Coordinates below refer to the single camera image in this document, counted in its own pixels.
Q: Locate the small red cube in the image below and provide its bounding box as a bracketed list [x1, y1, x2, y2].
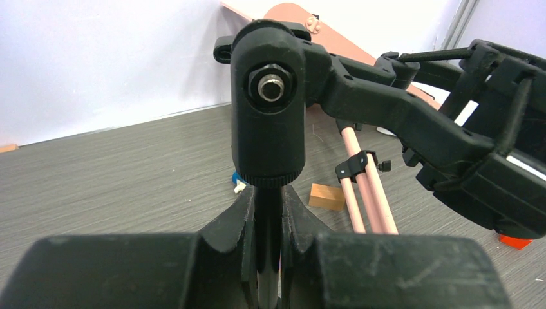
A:
[499, 234, 532, 250]

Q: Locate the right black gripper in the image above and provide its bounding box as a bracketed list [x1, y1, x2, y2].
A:
[375, 39, 545, 239]

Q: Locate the small wooden block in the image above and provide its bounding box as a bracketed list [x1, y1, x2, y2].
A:
[308, 183, 345, 211]

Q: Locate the pink music stand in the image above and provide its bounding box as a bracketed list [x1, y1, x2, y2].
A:
[221, 2, 442, 236]

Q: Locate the blue white toy car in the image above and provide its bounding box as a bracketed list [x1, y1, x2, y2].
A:
[231, 171, 247, 194]

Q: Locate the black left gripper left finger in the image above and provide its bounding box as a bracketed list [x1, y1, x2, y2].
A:
[1, 188, 257, 308]

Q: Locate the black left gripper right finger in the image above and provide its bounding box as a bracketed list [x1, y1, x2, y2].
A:
[281, 186, 512, 308]

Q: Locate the black tripod shock mount stand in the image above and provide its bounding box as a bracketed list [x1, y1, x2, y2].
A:
[213, 19, 476, 308]

